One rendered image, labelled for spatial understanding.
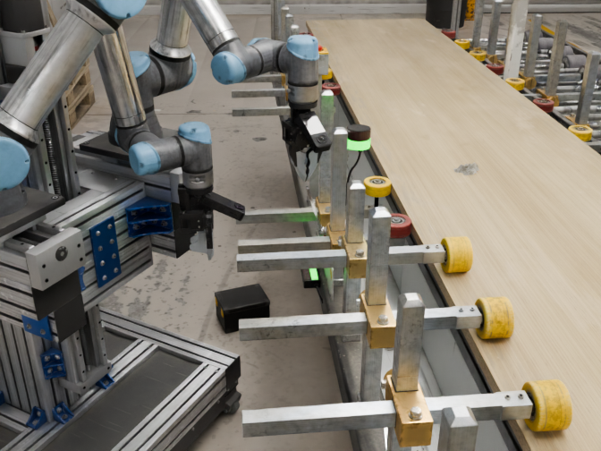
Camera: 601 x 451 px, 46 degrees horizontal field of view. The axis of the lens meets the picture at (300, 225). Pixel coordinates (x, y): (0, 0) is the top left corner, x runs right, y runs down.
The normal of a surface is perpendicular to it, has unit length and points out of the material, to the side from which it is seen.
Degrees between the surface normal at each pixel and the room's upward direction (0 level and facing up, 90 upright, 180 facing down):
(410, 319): 90
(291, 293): 0
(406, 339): 90
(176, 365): 0
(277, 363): 0
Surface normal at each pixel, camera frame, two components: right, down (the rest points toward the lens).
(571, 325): 0.00, -0.89
